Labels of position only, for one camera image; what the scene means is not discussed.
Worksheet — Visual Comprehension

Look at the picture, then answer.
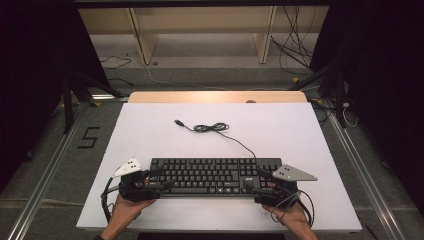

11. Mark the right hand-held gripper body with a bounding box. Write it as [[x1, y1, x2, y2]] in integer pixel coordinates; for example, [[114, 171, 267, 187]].
[[253, 164, 318, 209]]

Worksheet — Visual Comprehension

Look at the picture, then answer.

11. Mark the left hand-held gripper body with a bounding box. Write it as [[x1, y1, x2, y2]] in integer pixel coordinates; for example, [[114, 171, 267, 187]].
[[112, 157, 161, 203]]

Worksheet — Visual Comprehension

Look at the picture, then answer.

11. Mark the black computer keyboard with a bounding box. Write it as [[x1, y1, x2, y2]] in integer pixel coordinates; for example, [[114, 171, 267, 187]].
[[148, 157, 284, 198]]

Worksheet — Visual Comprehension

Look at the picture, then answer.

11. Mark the person's left hand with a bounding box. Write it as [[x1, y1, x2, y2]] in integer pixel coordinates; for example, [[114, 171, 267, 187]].
[[108, 194, 158, 231]]

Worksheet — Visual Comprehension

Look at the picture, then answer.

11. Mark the person's right hand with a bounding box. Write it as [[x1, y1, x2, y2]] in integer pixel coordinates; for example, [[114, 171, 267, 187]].
[[261, 201, 311, 231]]

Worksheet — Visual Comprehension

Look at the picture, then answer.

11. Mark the black metal stand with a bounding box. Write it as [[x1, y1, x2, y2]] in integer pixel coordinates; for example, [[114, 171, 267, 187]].
[[288, 49, 348, 129], [61, 71, 126, 134]]

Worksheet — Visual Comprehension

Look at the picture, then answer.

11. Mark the dark curtain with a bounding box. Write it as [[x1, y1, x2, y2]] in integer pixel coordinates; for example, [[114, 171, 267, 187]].
[[309, 0, 424, 214], [0, 0, 111, 194]]

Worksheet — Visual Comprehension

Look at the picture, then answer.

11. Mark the beige wooden shelf unit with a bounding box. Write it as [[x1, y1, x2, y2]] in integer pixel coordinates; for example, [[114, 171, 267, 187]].
[[78, 5, 329, 66]]

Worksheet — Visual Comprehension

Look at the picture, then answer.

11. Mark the right hand-held gripper cable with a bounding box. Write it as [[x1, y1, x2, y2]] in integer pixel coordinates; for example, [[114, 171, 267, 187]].
[[269, 188, 316, 228]]

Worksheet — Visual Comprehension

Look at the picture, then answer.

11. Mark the hand-held gripper cable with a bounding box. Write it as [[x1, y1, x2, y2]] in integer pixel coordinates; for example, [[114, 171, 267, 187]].
[[269, 188, 316, 228], [99, 176, 121, 224]]

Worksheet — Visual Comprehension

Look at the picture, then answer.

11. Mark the left hand-held gripper cable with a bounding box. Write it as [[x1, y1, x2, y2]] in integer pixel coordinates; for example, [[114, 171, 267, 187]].
[[99, 176, 121, 224]]

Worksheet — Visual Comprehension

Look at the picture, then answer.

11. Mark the black keyboard cable with plug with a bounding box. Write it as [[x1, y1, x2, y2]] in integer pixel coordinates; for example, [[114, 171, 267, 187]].
[[173, 119, 258, 160]]

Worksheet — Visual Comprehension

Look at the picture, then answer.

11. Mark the long aluminium floor rail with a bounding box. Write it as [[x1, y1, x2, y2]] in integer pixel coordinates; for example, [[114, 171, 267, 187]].
[[6, 109, 84, 240], [328, 113, 406, 240]]

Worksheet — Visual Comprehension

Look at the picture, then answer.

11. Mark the long white floor cable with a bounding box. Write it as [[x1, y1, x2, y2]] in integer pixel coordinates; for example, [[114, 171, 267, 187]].
[[143, 63, 231, 92]]

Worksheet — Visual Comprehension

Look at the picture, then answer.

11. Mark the short white cable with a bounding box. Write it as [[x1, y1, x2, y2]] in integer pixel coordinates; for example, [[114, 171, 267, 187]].
[[341, 101, 359, 129]]

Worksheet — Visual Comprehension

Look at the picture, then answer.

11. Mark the looped black floor cable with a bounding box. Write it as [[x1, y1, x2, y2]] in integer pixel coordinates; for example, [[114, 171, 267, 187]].
[[99, 55, 133, 70]]

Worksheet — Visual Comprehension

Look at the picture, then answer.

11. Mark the bundle of black floor cables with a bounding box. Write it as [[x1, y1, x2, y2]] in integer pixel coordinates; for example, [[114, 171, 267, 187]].
[[269, 5, 316, 77]]

